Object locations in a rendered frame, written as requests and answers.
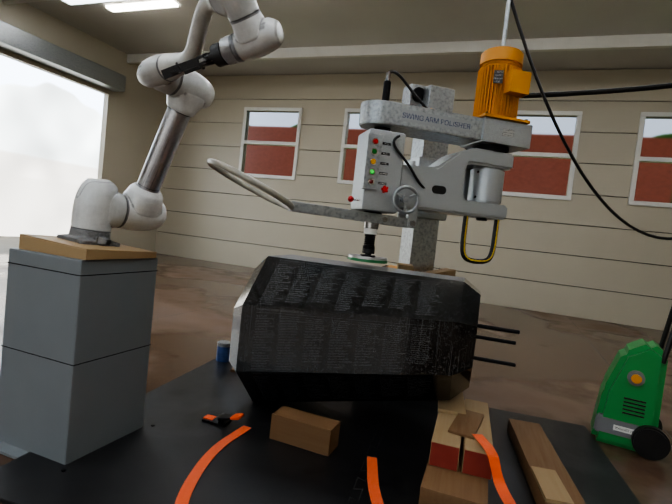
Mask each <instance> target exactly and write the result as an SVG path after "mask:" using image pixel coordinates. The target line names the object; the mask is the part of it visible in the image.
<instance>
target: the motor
mask: <svg viewBox="0 0 672 504"><path fill-rule="evenodd" d="M523 59H524V53H523V52H522V51H521V50H520V49H518V48H515V47H510V46H498V47H492V48H489V49H487V50H485V51H484V52H483V53H482V54H481V59H480V70H479V71H478V76H477V85H476V93H475V101H474V109H473V116H474V117H479V118H483V117H490V118H495V119H501V120H506V121H512V122H517V123H522V124H530V121H528V119H525V120H523V119H517V112H518V104H519V98H522V97H525V96H527V95H529V90H530V83H531V75H532V73H530V72H525V71H522V67H523Z"/></svg>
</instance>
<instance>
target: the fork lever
mask: <svg viewBox="0 0 672 504"><path fill-rule="evenodd" d="M291 202H292V203H293V204H294V209H293V210H287V211H292V212H299V213H305V214H312V215H319V216H326V217H333V218H340V219H347V220H354V221H361V222H364V221H365V222H372V223H379V224H382V225H388V226H395V227H402V228H407V220H408V218H402V217H396V216H389V215H383V214H376V213H369V212H363V211H356V210H349V209H343V208H336V207H329V206H323V205H316V204H309V203H303V202H296V201H291Z"/></svg>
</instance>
